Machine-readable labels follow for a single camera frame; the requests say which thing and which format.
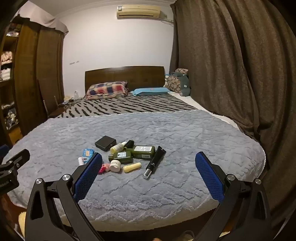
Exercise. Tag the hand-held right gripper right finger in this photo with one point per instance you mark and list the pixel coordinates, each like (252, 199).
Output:
(209, 178)

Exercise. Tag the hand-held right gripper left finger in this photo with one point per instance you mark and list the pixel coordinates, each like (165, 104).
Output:
(89, 176)

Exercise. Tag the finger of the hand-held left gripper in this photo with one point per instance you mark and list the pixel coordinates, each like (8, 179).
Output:
(18, 157)

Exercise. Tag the small yellow bottle white cap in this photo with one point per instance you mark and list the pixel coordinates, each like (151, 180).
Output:
(116, 147)

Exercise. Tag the large green bottle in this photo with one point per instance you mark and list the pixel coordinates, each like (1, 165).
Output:
(143, 151)

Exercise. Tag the pink wrapper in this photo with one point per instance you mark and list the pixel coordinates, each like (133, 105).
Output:
(104, 168)

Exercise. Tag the small white tube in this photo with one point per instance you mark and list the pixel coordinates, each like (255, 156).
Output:
(80, 161)

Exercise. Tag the blue packet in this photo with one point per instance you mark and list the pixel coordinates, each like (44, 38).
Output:
(87, 153)

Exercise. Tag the white jar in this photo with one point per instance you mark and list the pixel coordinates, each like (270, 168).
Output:
(115, 165)

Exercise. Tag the black box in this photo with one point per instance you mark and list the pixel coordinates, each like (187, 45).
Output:
(105, 142)

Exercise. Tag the small green bottle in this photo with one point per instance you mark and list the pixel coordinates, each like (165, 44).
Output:
(122, 157)

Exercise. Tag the folded patterned clothes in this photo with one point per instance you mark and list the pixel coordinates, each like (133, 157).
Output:
(9, 117)

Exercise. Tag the pale yellow tube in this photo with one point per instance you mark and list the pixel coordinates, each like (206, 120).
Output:
(131, 167)

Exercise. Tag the black bottle cap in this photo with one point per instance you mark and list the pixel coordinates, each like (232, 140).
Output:
(130, 143)

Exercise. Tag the black tube silver cap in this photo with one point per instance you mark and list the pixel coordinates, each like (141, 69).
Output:
(156, 160)

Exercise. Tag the dark wooden nightstand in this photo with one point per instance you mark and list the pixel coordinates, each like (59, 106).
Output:
(55, 111)

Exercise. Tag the leaning wooden board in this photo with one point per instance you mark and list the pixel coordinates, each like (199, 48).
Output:
(42, 97)

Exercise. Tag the grey fluffy blanket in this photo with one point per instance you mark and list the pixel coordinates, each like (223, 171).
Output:
(161, 129)

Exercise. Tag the white mattress sheet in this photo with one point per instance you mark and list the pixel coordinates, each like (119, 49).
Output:
(208, 109)

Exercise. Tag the clear plastic bottle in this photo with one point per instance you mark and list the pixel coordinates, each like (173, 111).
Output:
(75, 95)

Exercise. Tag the striped grey bedsheet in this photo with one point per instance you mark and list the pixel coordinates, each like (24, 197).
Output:
(138, 104)

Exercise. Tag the plaid pillow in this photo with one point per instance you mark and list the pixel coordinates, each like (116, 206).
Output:
(106, 89)

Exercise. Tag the wooden wardrobe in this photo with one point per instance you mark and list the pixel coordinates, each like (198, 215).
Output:
(30, 69)

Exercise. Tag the folded light clothes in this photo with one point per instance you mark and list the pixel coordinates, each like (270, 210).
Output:
(5, 64)

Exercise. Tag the grey-blue plush cushion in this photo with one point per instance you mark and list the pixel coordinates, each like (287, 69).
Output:
(183, 85)

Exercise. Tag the wood-slice print cushion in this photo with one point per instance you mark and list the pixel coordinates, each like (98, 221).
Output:
(173, 81)

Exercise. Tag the blue pillow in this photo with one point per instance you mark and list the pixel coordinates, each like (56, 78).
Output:
(150, 91)

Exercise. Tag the wooden headboard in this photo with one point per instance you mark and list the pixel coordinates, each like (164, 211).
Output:
(124, 74)

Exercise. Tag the brown curtain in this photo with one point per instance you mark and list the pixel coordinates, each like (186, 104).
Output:
(231, 69)

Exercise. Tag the white cloth on wardrobe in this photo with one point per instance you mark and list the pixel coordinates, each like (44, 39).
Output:
(53, 20)

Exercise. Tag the wall air conditioner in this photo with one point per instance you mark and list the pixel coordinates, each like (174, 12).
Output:
(138, 11)

